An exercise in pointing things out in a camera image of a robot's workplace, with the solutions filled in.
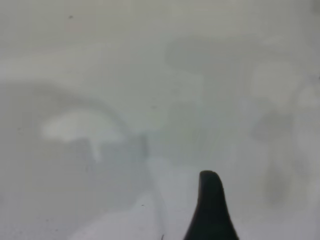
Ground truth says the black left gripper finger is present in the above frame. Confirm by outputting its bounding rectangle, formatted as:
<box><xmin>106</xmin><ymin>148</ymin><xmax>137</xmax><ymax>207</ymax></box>
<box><xmin>183</xmin><ymin>170</ymin><xmax>240</xmax><ymax>240</ymax></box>

